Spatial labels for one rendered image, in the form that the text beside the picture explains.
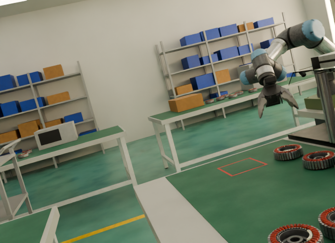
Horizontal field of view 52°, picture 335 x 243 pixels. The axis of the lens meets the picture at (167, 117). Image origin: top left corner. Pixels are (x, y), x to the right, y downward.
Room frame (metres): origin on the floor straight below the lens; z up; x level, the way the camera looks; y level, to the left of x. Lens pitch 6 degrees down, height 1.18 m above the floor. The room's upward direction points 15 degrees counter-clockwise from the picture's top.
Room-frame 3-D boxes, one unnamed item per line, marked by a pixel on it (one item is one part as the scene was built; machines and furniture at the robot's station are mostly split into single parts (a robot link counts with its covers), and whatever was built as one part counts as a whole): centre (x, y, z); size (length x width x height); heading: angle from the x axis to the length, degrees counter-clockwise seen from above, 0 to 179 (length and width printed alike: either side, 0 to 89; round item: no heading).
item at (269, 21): (8.23, -2.71, 1.86); 0.42 x 0.42 x 0.16; 12
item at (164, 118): (4.44, -0.91, 0.38); 2.20 x 0.90 x 0.75; 102
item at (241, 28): (8.15, -2.24, 1.87); 0.40 x 0.36 x 0.17; 11
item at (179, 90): (7.79, -0.49, 0.87); 0.40 x 0.36 x 0.17; 12
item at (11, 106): (7.06, 3.04, 1.41); 0.42 x 0.28 x 0.26; 13
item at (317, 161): (1.16, -0.48, 0.77); 0.11 x 0.11 x 0.04
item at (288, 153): (1.35, -0.43, 0.77); 0.11 x 0.11 x 0.04
